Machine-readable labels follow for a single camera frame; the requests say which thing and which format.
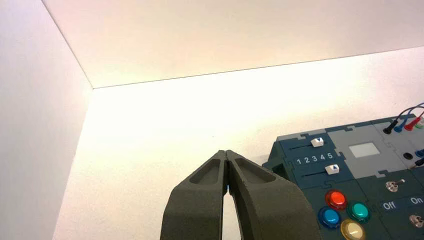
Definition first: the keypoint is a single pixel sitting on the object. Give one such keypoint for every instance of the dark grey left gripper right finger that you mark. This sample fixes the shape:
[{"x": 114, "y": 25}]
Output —
[{"x": 271, "y": 205}]

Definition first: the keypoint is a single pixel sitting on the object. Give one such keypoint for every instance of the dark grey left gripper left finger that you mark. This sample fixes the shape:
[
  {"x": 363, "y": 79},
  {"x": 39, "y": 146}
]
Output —
[{"x": 195, "y": 205}]

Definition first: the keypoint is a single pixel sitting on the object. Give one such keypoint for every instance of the white slider knob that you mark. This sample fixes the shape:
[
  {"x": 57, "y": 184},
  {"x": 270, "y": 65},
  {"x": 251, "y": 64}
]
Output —
[
  {"x": 332, "y": 169},
  {"x": 317, "y": 142}
]

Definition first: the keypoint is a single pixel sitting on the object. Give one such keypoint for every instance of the blue round push button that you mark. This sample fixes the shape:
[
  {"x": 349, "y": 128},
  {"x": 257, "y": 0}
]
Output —
[{"x": 329, "y": 217}]

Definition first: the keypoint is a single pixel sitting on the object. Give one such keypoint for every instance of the red round push button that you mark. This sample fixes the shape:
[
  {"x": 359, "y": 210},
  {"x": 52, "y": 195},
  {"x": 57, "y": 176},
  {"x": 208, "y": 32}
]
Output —
[{"x": 336, "y": 199}]

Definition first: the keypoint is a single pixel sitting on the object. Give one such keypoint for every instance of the yellow round push button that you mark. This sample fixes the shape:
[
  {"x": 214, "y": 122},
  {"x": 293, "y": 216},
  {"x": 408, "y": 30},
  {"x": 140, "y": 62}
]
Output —
[{"x": 353, "y": 230}]

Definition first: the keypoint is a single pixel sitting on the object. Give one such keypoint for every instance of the green round push button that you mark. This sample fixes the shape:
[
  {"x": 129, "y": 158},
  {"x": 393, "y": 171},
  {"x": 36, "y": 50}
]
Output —
[{"x": 358, "y": 212}]

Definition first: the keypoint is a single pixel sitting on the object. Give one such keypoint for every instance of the teal grey control box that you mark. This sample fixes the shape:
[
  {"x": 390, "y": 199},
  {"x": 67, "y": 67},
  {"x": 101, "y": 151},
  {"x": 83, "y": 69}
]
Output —
[{"x": 364, "y": 185}]

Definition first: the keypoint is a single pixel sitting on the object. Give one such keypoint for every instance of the small rectangular display screen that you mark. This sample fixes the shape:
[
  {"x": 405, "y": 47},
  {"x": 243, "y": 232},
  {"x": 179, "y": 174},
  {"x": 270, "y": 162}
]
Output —
[{"x": 364, "y": 150}]

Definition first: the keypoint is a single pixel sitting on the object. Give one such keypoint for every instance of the metal toggle switch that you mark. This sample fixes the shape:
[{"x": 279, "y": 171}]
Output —
[
  {"x": 392, "y": 186},
  {"x": 416, "y": 221}
]

